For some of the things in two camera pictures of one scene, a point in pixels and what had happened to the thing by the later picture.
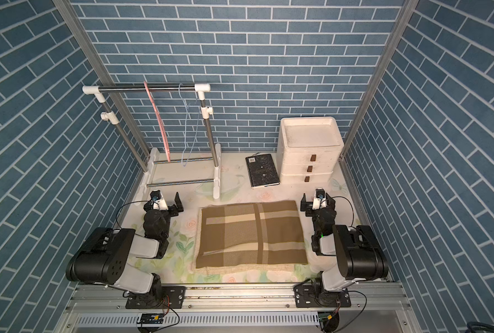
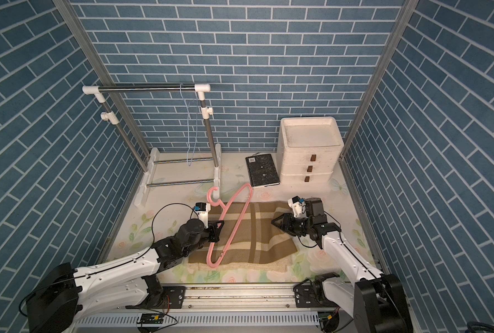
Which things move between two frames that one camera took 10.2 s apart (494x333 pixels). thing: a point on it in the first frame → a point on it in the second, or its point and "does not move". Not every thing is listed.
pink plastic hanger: [159, 121] → [225, 208]
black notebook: [261, 171] does not move
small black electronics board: [151, 318] does not move
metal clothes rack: [149, 172] does not move
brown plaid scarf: [267, 233] does not move
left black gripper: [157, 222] → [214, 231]
